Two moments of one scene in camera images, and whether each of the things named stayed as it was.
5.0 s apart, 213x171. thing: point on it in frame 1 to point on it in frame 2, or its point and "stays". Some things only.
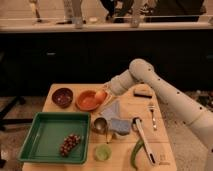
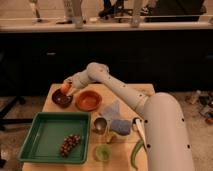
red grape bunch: [69, 142] stays
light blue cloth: [113, 110] stays
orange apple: [100, 96] to [65, 88]
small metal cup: [100, 126] stays
